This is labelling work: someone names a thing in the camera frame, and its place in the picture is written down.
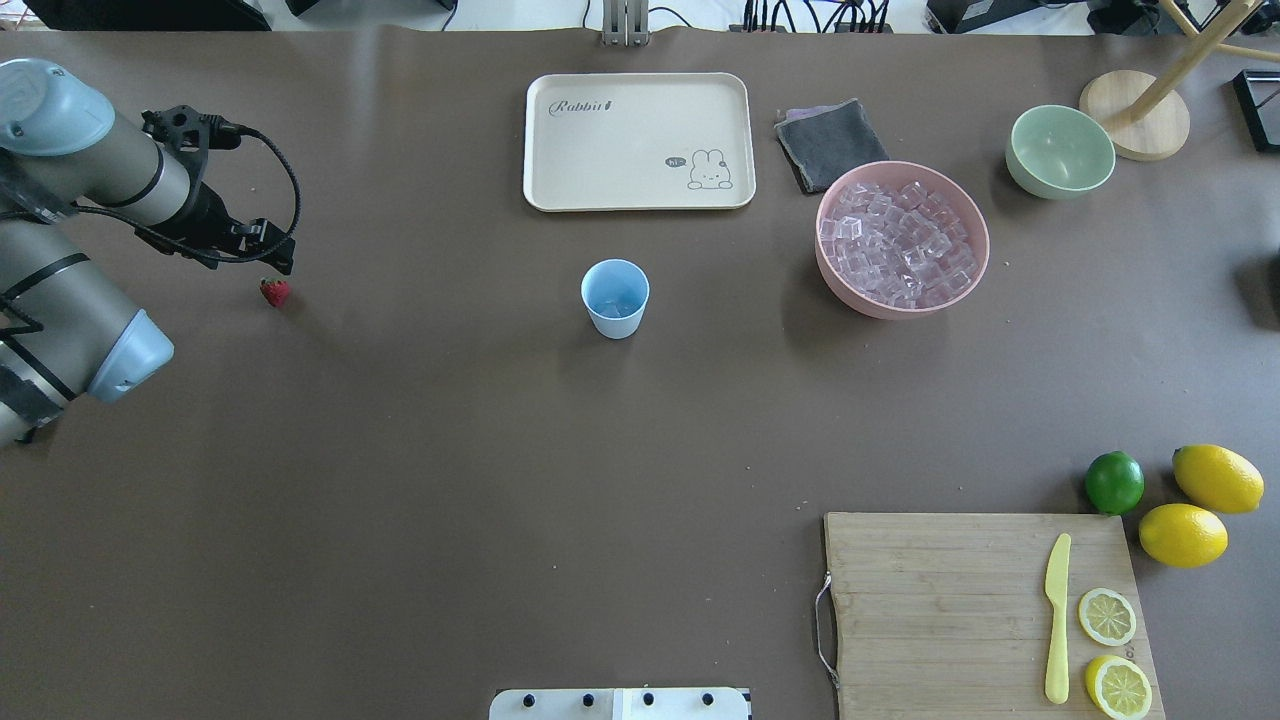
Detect lemon half near board corner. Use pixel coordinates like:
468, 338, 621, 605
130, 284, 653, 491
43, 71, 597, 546
1084, 655, 1155, 719

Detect grey folded cloth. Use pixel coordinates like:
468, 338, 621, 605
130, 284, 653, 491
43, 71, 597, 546
774, 97, 890, 195

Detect whole yellow lemon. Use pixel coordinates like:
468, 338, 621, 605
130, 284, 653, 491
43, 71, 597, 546
1138, 503, 1229, 569
1172, 445, 1265, 514

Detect bamboo cutting board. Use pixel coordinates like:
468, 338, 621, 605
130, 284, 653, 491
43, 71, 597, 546
823, 512, 1142, 719

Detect wooden stand with round base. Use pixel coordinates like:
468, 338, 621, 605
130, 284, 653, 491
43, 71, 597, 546
1079, 1, 1277, 161

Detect clear ice cubes pile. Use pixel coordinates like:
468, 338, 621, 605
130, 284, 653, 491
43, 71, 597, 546
817, 179, 982, 311

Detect yellow plastic knife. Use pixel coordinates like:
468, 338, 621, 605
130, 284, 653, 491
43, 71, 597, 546
1043, 533, 1073, 705

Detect cream rabbit tray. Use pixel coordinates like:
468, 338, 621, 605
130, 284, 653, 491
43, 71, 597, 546
524, 72, 756, 213

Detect pink bowl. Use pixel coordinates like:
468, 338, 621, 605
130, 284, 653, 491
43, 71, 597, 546
815, 161, 989, 319

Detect lemon half slice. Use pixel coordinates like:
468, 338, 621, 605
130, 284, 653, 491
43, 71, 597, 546
1076, 587, 1138, 647

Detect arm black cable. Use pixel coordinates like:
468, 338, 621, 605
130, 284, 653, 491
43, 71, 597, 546
70, 126, 302, 269

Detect green lime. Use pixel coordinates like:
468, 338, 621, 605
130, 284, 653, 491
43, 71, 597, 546
1084, 450, 1146, 516

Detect light blue plastic cup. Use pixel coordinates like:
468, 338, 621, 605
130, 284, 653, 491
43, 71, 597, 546
580, 258, 652, 340

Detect pink cloth under grey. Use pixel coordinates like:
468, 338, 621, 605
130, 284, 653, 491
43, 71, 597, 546
781, 105, 832, 120

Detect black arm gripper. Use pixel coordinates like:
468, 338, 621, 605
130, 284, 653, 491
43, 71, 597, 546
141, 105, 296, 275

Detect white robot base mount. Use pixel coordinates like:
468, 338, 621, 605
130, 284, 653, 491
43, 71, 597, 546
488, 685, 753, 719

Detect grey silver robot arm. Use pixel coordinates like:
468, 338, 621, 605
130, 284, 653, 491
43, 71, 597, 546
1, 58, 294, 442

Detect green bowl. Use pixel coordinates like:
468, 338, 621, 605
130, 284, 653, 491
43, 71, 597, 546
1004, 105, 1116, 200

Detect red strawberry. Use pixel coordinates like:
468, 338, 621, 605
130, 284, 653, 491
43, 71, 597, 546
259, 277, 292, 307

